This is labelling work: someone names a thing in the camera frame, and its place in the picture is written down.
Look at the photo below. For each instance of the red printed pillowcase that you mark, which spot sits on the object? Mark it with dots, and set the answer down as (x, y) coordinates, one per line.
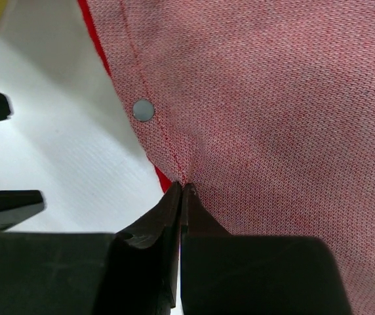
(267, 107)

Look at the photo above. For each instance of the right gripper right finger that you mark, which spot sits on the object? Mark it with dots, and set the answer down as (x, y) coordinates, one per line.
(199, 244)

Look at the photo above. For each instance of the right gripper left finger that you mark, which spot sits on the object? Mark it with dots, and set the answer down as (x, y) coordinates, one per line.
(142, 267)

